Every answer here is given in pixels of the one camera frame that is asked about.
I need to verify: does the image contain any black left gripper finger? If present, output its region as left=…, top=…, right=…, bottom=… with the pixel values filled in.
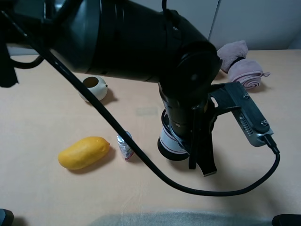
left=195, top=129, right=217, bottom=177

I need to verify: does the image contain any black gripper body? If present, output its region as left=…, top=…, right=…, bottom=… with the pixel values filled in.
left=158, top=81, right=212, bottom=142

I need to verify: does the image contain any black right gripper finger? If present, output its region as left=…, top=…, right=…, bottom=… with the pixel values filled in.
left=189, top=108, right=198, bottom=170

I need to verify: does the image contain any black mesh pen holder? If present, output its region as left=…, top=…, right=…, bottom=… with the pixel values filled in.
left=157, top=110, right=189, bottom=161

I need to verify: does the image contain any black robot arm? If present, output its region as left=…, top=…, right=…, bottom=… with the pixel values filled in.
left=0, top=0, right=222, bottom=176

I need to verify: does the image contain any black object bottom right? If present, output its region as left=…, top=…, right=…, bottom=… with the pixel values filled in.
left=272, top=214, right=301, bottom=226

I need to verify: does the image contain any black object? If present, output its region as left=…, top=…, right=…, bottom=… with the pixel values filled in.
left=0, top=209, right=14, bottom=226
left=272, top=214, right=301, bottom=226

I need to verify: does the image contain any black object bottom left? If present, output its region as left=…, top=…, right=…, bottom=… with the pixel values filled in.
left=0, top=209, right=14, bottom=226

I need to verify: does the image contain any rolled pink towel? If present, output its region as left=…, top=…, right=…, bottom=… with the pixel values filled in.
left=217, top=40, right=270, bottom=90

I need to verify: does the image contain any grey cloth at bottom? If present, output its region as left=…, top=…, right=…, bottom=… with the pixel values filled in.
left=90, top=210, right=273, bottom=226

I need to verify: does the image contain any small silver-capped bottle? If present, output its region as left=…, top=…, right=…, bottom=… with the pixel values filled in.
left=117, top=134, right=134, bottom=161

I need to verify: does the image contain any pale green ceramic teapot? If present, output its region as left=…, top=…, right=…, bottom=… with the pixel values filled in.
left=82, top=76, right=109, bottom=101

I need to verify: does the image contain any yellow mango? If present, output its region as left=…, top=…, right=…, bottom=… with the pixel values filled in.
left=58, top=137, right=110, bottom=170

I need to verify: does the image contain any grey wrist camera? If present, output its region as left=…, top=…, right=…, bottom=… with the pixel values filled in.
left=209, top=82, right=277, bottom=148

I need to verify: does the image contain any black camera cable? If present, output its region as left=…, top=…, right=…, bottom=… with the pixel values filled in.
left=0, top=10, right=281, bottom=196

